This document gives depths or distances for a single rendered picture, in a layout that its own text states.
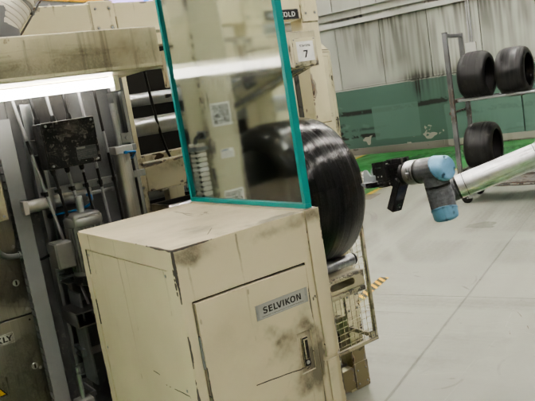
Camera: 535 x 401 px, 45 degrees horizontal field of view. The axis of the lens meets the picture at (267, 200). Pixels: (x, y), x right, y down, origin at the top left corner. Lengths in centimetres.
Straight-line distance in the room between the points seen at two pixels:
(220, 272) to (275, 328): 20
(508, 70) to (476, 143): 85
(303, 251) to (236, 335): 26
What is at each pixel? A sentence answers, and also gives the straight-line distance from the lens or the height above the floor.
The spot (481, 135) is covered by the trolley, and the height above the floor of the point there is 75.
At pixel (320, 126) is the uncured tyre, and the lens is 234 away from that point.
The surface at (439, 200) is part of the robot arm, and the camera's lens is 196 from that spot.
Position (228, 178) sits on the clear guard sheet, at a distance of 178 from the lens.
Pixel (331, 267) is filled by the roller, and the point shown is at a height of 90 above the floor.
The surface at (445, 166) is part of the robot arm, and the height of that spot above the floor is 127.
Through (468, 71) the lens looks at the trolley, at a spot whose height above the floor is 147.
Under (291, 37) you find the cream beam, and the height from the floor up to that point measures 176.
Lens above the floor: 154
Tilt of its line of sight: 9 degrees down
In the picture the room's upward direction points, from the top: 9 degrees counter-clockwise
